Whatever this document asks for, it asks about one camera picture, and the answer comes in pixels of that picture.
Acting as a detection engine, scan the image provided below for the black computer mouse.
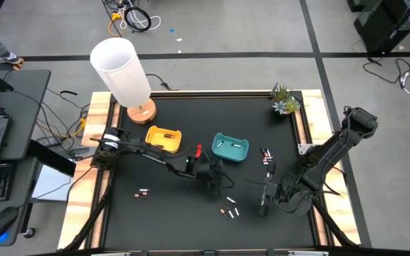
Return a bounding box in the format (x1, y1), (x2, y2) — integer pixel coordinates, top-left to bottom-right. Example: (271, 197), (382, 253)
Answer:
(0, 206), (20, 245)

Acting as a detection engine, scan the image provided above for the black aluminium table frame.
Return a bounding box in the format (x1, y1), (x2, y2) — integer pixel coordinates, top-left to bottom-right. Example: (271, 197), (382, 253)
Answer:
(83, 89), (334, 256)

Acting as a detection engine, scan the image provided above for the yellow floor cable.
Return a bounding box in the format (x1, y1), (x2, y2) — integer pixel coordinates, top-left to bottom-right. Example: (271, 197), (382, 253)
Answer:
(107, 11), (125, 38)

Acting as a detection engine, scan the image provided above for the black computer tower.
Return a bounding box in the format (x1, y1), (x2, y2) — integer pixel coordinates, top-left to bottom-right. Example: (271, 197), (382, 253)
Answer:
(353, 0), (410, 55)

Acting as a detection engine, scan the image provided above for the yellow plastic bin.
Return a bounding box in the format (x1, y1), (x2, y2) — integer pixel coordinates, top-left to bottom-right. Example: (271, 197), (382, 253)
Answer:
(144, 125), (183, 154)

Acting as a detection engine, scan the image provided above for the white lamp with wooden base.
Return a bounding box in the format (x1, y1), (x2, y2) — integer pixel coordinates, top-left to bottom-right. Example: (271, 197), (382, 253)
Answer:
(89, 37), (158, 125)

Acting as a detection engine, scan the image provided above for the black lamp power cable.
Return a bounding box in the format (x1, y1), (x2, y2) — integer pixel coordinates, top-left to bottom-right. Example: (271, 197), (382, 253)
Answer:
(145, 73), (173, 91)

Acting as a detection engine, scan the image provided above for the black power adapter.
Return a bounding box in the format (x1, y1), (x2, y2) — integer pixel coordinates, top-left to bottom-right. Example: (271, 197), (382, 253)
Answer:
(36, 137), (62, 148)

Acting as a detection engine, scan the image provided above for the small potted succulent plant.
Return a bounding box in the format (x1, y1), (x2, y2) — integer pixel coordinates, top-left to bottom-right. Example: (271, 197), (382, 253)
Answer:
(270, 83), (302, 115)

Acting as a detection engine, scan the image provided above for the black frame strut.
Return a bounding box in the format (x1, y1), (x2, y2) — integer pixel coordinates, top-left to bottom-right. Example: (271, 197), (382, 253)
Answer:
(62, 169), (113, 252)
(303, 191), (357, 248)

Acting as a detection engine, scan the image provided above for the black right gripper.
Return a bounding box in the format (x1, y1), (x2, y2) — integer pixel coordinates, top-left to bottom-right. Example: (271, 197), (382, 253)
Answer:
(258, 161), (281, 218)

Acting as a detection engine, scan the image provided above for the black floor cable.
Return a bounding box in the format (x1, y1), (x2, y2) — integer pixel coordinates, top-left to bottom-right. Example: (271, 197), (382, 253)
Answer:
(362, 56), (410, 85)

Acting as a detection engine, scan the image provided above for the white floor cable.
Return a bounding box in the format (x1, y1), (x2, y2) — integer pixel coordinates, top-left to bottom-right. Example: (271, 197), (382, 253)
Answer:
(118, 0), (162, 31)

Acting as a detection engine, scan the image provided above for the small black box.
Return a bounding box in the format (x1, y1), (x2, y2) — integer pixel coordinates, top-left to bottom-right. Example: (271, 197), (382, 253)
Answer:
(346, 0), (367, 13)

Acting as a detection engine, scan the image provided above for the light grey flat panel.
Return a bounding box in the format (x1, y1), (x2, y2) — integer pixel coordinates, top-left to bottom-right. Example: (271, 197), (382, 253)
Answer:
(31, 164), (77, 203)

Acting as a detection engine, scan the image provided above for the black desk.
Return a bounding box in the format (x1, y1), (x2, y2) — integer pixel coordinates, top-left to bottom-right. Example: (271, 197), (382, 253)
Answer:
(0, 69), (52, 248)

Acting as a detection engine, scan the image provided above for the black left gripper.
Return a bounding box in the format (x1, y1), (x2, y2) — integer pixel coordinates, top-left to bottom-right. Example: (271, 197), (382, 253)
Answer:
(198, 158), (226, 199)

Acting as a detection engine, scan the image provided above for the silver metal plate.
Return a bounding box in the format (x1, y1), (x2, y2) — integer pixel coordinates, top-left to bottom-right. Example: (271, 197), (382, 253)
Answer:
(288, 250), (330, 256)
(90, 251), (132, 256)

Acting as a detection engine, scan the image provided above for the silver metal bracket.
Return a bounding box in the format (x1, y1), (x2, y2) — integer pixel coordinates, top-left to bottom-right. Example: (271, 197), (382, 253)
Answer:
(297, 143), (315, 156)

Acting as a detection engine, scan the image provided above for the black coiled cable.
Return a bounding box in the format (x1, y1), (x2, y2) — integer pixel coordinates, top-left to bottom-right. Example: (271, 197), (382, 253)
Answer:
(124, 6), (153, 33)

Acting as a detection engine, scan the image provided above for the black slanted panel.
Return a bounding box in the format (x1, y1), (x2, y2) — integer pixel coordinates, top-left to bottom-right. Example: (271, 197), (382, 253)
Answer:
(26, 139), (78, 178)

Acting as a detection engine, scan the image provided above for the teal plastic bin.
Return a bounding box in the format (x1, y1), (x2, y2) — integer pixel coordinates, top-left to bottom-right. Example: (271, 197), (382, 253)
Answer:
(211, 132), (250, 163)

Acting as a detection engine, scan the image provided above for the black cable bundle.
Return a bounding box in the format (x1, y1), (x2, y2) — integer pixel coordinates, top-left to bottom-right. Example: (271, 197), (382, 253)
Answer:
(11, 87), (98, 139)

